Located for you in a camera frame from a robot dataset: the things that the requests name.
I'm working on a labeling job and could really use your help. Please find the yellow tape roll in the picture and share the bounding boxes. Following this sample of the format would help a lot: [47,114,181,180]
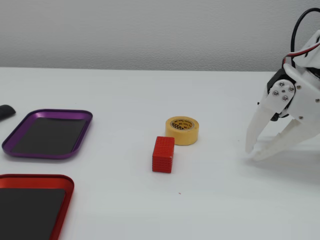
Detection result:
[164,116,200,146]

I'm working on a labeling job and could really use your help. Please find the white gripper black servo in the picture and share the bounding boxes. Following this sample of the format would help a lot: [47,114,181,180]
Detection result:
[245,62,320,162]

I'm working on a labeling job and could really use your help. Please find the red perforated block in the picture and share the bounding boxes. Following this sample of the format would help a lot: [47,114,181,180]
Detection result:
[151,136,176,174]

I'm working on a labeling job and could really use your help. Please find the red metal dish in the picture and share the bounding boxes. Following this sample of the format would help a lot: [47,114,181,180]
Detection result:
[0,173,75,240]

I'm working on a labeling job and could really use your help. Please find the red and white wires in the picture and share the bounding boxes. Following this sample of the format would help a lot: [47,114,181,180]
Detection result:
[282,41,320,70]

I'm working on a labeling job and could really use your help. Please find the black rounded object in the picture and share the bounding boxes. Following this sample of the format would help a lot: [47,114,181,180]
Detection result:
[0,104,17,123]

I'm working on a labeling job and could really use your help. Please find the purple metal dish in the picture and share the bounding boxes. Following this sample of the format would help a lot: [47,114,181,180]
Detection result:
[1,108,94,160]

